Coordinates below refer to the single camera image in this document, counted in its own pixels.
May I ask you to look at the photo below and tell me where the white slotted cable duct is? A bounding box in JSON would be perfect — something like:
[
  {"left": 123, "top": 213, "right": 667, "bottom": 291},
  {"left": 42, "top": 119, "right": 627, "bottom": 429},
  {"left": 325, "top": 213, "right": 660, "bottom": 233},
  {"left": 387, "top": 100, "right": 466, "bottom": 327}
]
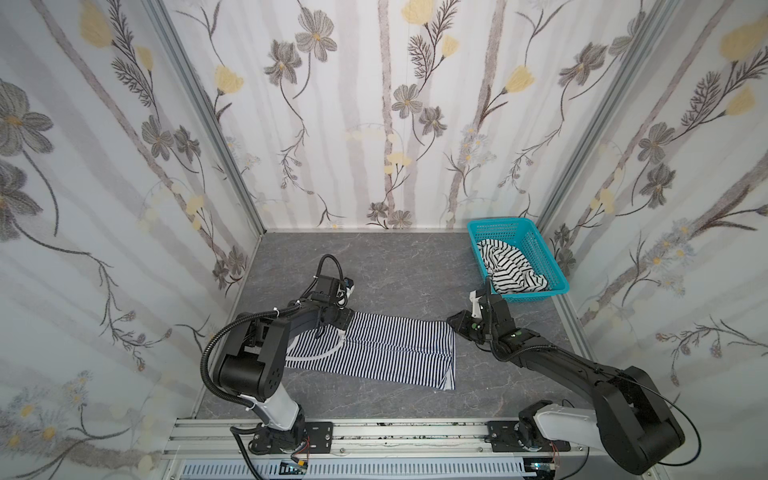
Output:
[{"left": 179, "top": 458, "right": 532, "bottom": 480}]

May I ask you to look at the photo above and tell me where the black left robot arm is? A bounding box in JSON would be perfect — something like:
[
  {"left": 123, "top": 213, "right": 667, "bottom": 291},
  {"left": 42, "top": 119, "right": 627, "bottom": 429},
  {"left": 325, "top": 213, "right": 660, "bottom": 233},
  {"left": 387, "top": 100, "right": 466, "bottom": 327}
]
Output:
[{"left": 199, "top": 254, "right": 354, "bottom": 454}]

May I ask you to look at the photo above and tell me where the green circuit board right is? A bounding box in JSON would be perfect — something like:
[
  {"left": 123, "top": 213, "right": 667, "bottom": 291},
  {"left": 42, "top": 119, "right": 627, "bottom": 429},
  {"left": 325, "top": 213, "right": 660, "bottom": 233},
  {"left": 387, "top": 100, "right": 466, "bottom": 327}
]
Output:
[{"left": 524, "top": 459, "right": 557, "bottom": 480}]

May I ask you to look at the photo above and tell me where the black white striped tank top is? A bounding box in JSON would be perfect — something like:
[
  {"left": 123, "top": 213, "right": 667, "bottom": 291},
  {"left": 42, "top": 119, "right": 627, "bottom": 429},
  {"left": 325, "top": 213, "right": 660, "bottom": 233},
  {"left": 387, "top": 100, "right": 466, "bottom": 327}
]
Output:
[{"left": 477, "top": 239, "right": 549, "bottom": 295}]

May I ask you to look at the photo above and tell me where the teal plastic basket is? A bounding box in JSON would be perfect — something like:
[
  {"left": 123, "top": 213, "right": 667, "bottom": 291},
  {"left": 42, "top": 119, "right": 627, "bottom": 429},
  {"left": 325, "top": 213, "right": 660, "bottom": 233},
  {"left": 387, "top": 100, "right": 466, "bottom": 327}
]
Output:
[{"left": 467, "top": 217, "right": 570, "bottom": 302}]

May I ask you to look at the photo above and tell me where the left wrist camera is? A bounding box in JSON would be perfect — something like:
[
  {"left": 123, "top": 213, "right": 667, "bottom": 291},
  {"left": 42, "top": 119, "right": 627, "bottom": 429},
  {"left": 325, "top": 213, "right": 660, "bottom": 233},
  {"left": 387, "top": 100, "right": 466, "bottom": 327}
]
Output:
[{"left": 337, "top": 277, "right": 354, "bottom": 306}]

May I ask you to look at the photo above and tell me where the green circuit board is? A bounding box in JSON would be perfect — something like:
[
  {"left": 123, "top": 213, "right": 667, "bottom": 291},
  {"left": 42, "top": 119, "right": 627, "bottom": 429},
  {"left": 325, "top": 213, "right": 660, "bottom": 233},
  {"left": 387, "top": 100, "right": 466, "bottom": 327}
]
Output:
[
  {"left": 279, "top": 459, "right": 308, "bottom": 476},
  {"left": 524, "top": 459, "right": 557, "bottom": 480}
]

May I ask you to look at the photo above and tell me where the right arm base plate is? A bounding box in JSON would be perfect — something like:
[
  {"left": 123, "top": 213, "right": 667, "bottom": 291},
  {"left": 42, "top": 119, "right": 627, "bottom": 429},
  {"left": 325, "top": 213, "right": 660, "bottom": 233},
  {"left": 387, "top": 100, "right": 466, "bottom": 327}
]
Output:
[{"left": 485, "top": 420, "right": 571, "bottom": 453}]

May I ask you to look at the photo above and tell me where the aluminium corner post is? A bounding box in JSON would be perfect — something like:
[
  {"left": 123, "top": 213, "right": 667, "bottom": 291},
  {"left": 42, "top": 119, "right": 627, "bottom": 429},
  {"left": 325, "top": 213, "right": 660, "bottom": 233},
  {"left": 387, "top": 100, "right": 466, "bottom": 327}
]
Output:
[
  {"left": 142, "top": 0, "right": 267, "bottom": 239},
  {"left": 536, "top": 1, "right": 680, "bottom": 232}
]

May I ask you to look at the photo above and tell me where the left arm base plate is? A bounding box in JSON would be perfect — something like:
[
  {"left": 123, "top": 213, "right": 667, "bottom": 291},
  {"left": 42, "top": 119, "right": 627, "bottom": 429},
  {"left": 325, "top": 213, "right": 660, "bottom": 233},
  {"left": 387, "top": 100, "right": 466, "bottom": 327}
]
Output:
[{"left": 247, "top": 421, "right": 334, "bottom": 455}]

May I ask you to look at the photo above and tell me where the blue white striped tank top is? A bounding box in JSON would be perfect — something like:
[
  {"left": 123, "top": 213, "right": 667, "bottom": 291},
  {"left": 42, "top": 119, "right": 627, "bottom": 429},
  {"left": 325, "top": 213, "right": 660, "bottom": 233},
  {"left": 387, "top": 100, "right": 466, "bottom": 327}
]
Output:
[{"left": 286, "top": 312, "right": 456, "bottom": 391}]

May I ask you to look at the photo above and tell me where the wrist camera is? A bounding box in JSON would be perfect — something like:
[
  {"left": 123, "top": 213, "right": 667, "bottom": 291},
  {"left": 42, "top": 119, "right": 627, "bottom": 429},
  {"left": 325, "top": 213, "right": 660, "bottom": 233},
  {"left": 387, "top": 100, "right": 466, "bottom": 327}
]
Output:
[
  {"left": 337, "top": 277, "right": 354, "bottom": 306},
  {"left": 469, "top": 290, "right": 487, "bottom": 320}
]

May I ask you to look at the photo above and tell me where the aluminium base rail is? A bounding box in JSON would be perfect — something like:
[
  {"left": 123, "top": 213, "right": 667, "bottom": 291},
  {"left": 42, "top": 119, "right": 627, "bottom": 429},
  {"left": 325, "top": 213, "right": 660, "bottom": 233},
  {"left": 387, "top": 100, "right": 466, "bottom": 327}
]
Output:
[{"left": 161, "top": 417, "right": 607, "bottom": 460}]

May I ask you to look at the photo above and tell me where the green circuit board left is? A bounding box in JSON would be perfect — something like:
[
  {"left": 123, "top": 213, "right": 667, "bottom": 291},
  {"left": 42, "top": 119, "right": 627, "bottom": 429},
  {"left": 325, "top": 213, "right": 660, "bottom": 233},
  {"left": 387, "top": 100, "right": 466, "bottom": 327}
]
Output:
[{"left": 279, "top": 459, "right": 308, "bottom": 476}]

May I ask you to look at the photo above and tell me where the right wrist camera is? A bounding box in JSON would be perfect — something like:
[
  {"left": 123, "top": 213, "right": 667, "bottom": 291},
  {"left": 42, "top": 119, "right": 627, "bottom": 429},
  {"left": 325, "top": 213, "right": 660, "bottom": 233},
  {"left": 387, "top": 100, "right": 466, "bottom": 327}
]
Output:
[{"left": 469, "top": 290, "right": 487, "bottom": 320}]

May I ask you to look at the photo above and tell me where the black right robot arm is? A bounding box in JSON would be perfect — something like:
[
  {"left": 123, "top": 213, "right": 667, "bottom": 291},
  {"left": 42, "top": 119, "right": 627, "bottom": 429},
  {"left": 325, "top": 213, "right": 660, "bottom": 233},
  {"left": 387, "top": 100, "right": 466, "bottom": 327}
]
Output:
[{"left": 447, "top": 284, "right": 686, "bottom": 475}]

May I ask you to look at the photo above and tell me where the aluminium corner post left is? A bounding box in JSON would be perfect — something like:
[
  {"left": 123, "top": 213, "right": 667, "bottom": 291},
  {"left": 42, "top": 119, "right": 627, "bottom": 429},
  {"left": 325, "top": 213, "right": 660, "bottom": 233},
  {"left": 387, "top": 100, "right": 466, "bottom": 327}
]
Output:
[{"left": 142, "top": 0, "right": 267, "bottom": 239}]

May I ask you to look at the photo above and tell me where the aluminium corner post right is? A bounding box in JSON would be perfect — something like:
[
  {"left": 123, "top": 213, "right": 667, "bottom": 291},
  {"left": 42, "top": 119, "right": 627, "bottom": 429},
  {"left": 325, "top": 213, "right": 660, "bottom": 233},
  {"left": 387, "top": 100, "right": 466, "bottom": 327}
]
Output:
[{"left": 536, "top": 1, "right": 680, "bottom": 232}]

